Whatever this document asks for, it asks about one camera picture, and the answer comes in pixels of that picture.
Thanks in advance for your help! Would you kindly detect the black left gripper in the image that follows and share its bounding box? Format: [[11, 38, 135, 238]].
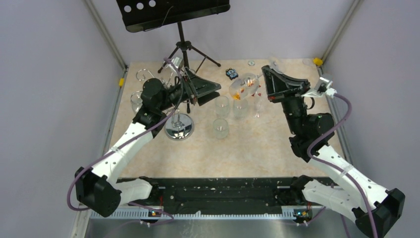
[[158, 66, 221, 111]]

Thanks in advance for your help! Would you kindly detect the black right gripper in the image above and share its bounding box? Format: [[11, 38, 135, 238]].
[[263, 65, 311, 135]]

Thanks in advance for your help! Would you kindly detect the large plain wine glass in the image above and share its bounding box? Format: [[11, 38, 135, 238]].
[[253, 93, 262, 118]]

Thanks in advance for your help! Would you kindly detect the tall wine glass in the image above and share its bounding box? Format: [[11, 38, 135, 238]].
[[229, 73, 262, 100]]

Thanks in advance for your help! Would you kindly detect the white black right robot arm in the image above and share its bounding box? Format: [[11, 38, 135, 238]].
[[262, 65, 405, 238]]

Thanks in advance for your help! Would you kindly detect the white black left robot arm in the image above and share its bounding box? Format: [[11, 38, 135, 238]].
[[74, 69, 221, 217]]

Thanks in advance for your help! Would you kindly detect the chrome wine glass rack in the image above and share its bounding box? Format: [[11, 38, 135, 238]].
[[136, 67, 195, 142]]

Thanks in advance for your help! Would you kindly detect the black blue small device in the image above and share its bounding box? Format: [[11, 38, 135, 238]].
[[225, 68, 239, 80]]

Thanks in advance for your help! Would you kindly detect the small wooden block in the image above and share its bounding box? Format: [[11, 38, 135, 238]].
[[323, 73, 333, 88]]

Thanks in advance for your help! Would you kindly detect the black music stand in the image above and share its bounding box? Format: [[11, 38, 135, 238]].
[[116, 0, 231, 67]]

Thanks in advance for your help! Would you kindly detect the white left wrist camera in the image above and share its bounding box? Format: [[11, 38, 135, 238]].
[[163, 56, 184, 71]]

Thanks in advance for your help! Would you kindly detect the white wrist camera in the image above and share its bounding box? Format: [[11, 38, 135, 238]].
[[302, 74, 337, 98], [163, 56, 184, 71]]

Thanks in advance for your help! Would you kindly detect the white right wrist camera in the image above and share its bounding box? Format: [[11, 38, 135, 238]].
[[302, 74, 337, 98]]

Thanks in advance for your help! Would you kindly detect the yellow corner bracket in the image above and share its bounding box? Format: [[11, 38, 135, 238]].
[[313, 58, 323, 66]]

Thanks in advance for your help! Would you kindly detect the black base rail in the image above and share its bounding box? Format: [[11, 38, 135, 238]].
[[134, 177, 315, 216]]

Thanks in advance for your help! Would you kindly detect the aluminium frame post right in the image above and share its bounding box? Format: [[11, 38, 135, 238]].
[[321, 0, 364, 63]]

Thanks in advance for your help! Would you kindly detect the aluminium frame post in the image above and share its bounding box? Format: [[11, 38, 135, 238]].
[[83, 0, 128, 70], [321, 0, 364, 63]]

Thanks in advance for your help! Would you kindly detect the aluminium frame post left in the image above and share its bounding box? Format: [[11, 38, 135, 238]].
[[83, 0, 128, 70]]

